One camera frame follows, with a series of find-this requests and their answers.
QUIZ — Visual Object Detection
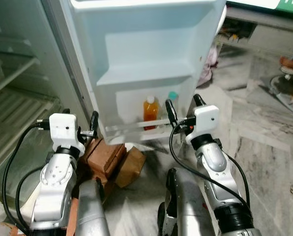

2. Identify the clear water bottle blue label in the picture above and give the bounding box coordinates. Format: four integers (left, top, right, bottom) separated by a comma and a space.
166, 91, 180, 121

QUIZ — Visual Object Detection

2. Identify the white fridge body with shelves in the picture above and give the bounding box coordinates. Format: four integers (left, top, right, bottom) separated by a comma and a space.
0, 0, 95, 209

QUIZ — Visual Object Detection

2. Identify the white fridge door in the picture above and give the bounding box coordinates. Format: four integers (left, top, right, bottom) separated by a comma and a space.
43, 0, 228, 146

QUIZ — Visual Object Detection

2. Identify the red brick stack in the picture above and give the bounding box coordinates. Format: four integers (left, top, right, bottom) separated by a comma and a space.
85, 138, 128, 180

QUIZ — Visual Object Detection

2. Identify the person in pink clothes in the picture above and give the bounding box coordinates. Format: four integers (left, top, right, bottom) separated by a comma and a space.
196, 44, 219, 88

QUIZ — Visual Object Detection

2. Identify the brown wooden block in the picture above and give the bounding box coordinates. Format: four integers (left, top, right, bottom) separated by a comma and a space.
116, 147, 147, 188

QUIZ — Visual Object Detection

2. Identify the silver left robot leg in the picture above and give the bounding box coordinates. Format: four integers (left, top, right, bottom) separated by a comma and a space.
75, 178, 110, 236

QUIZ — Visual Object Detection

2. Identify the green and white board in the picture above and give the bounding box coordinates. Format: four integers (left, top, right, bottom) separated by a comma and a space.
228, 0, 293, 14

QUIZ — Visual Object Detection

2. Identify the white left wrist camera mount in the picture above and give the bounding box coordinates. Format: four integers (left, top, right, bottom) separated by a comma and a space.
49, 113, 85, 157

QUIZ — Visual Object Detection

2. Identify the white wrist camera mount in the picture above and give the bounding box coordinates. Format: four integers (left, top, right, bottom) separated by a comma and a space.
49, 113, 85, 157
186, 105, 219, 145

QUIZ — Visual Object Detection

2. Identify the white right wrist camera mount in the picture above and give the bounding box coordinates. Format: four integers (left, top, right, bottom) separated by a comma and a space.
186, 105, 219, 145

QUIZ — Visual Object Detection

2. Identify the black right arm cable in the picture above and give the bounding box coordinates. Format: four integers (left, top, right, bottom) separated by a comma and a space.
169, 123, 251, 213

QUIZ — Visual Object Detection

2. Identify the metal frame lounge chair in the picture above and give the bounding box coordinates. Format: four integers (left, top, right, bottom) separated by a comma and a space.
270, 66, 293, 107

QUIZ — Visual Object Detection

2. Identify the long black left arm cable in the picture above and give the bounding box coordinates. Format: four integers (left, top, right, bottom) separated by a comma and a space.
2, 122, 51, 234

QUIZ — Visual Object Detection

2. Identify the short black left arm cable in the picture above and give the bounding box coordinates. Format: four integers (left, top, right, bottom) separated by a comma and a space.
16, 166, 48, 229

